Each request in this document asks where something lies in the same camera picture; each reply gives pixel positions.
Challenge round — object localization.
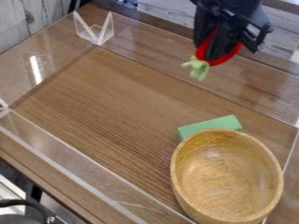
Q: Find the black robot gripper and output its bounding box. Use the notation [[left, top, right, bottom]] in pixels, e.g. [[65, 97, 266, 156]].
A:
[[190, 0, 274, 60]]

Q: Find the red plush strawberry toy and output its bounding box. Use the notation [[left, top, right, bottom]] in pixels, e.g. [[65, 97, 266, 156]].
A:
[[182, 31, 243, 82]]

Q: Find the green foam block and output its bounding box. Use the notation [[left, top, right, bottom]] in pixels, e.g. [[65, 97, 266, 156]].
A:
[[178, 115, 243, 140]]

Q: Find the wooden oval bowl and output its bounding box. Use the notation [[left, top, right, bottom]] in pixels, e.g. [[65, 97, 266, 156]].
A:
[[171, 129, 284, 224]]

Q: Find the clear acrylic corner bracket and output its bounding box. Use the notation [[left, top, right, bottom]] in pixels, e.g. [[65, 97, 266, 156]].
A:
[[72, 11, 115, 46]]

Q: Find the clear acrylic tray wall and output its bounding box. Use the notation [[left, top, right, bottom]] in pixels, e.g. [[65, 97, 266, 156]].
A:
[[0, 101, 194, 224]]

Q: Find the black metal table frame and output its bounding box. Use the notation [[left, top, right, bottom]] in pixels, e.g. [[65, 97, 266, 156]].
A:
[[23, 183, 80, 224]]

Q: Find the black cable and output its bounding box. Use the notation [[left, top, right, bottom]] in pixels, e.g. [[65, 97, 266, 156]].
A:
[[0, 199, 44, 224]]

